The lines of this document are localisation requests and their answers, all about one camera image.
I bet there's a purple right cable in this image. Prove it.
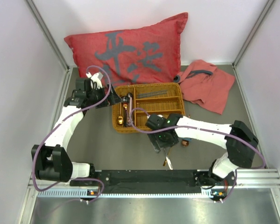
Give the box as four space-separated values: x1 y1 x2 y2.
129 107 266 203

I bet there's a wicker cutlery tray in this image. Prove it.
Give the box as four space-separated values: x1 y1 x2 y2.
112 83 185 133

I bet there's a red cushion with characters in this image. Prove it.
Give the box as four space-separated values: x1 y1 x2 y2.
64 12 189 87

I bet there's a copper spoon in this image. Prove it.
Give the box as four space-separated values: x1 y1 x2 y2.
181 140 189 147

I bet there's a blue chopstick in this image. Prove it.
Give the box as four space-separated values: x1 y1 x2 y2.
137 91 167 98
138 90 167 97

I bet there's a black round spoon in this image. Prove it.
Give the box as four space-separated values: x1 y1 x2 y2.
122 96 128 127

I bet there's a gold fork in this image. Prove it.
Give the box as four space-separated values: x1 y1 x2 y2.
163 149 173 169

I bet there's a purple cable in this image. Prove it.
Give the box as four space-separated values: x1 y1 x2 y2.
129 107 266 203
31 65 112 192

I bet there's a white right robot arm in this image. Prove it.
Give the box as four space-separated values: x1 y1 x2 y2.
146 113 258 185

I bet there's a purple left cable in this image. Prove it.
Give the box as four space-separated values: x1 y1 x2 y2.
31 65 112 192

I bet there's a pink crumpled cloth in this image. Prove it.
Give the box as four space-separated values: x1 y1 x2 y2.
174 60 235 115

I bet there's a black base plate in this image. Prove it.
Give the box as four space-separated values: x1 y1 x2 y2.
70 169 236 189

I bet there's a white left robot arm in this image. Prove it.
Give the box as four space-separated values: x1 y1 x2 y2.
31 72 121 185

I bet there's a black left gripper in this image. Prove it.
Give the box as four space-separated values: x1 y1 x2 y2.
87 83 122 108

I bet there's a gold spoon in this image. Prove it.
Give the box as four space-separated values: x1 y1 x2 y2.
117 103 124 126

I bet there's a pink handled spoon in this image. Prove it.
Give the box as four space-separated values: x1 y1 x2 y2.
127 93 133 127

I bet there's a silver fork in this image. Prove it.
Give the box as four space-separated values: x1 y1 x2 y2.
163 148 173 170

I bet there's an aluminium front rail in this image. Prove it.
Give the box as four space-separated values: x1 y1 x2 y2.
36 169 280 201

